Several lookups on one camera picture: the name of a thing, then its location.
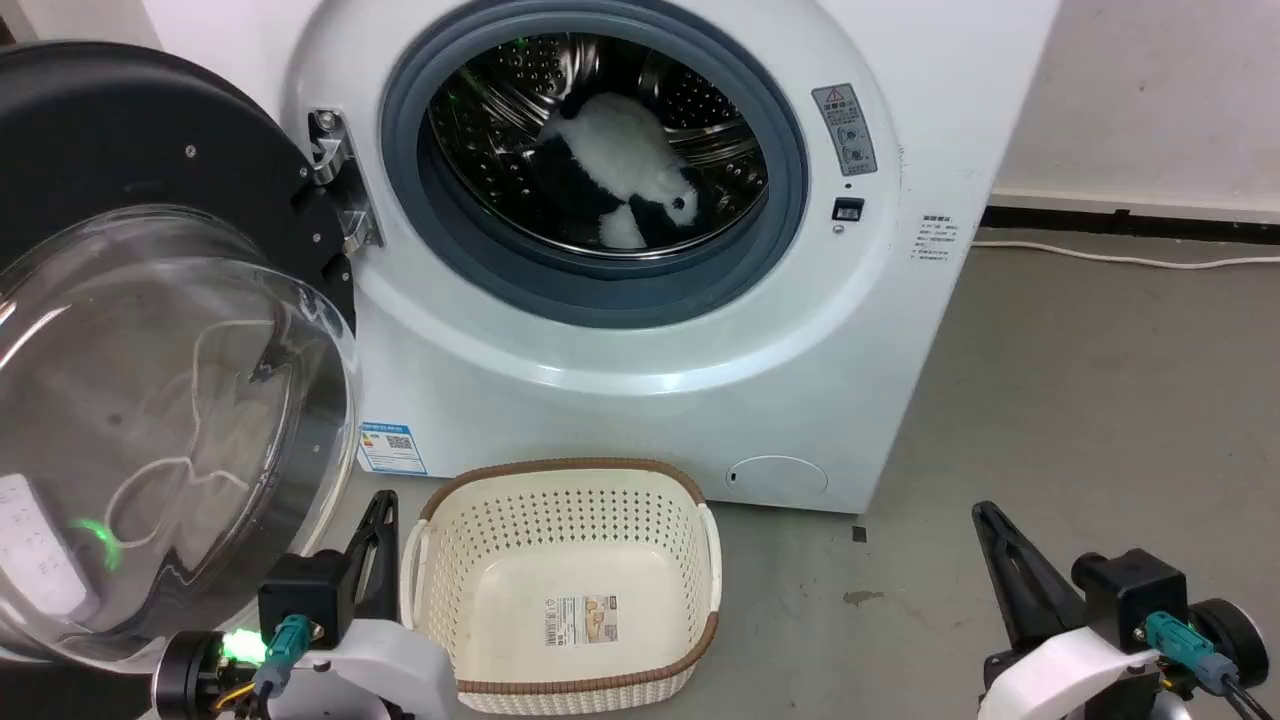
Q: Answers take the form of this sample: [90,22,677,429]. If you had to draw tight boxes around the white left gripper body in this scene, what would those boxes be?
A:
[268,618,459,720]

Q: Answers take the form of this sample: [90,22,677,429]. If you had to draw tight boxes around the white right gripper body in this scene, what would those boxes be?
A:
[984,629,1166,720]

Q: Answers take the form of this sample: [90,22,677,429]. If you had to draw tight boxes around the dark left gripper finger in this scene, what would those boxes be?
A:
[381,492,402,623]
[335,489,393,626]

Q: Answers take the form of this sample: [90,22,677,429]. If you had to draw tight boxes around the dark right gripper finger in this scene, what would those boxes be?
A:
[972,500,1089,653]

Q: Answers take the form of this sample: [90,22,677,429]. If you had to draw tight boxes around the round black glass washer door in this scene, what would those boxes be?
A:
[0,41,361,720]

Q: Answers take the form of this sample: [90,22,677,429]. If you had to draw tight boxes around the white front-load washing machine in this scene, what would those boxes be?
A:
[142,0,1061,516]

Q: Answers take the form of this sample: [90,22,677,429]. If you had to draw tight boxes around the chrome door hinge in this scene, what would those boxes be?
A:
[307,108,385,256]

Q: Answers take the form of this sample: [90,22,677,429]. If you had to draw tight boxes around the blue energy label sticker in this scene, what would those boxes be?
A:
[357,421,429,476]

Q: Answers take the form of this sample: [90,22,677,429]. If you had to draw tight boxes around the cream plastic laundry basket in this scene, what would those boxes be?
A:
[400,458,723,717]

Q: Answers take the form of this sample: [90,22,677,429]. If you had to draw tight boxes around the paper label in basket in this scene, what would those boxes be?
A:
[544,593,621,648]

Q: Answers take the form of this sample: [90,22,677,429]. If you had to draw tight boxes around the round drain filter cover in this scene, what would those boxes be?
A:
[726,455,830,500]

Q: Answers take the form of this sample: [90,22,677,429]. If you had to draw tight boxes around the black baseboard strip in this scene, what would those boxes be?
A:
[981,204,1280,247]

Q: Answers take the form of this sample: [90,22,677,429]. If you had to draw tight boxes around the black and white plush toy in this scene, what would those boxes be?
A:
[533,91,703,251]

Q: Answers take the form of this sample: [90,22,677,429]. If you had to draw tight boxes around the grey warning sticker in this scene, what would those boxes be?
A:
[811,83,879,178]

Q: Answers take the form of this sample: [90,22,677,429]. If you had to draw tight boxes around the teal left camera cable plug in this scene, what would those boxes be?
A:
[252,614,313,698]

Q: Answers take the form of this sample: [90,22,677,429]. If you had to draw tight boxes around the teal camera cable plug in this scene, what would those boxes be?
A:
[1144,612,1241,693]
[252,614,313,698]

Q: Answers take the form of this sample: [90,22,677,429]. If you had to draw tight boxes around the teal right camera cable plug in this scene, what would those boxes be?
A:
[1144,612,1241,693]

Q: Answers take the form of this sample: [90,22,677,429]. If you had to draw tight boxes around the white floor cable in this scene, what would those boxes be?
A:
[971,238,1280,271]

